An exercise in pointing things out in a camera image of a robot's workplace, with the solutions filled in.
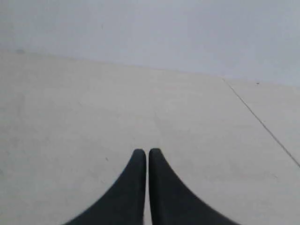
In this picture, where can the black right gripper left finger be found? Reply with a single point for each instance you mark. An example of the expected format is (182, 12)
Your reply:
(123, 203)

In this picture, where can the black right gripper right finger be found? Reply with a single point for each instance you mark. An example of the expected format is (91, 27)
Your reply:
(172, 202)

